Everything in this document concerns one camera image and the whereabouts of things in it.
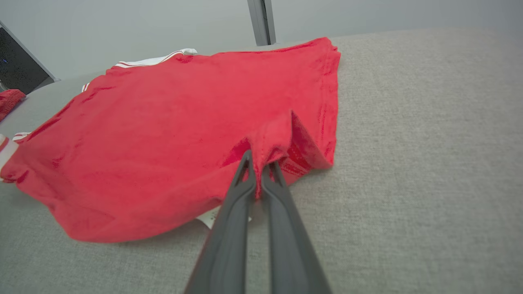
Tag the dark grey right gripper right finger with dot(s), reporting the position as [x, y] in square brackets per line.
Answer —
[290, 253]

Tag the red jersey with number 23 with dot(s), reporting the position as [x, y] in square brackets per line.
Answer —
[163, 122]

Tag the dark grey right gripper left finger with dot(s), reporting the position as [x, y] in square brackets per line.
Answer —
[229, 245]

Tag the dark panel with grey frame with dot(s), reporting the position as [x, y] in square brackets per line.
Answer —
[20, 65]

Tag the grey partition post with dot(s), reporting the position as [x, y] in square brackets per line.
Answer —
[261, 20]

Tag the red shorts with white stripe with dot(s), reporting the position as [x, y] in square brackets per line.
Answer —
[10, 102]

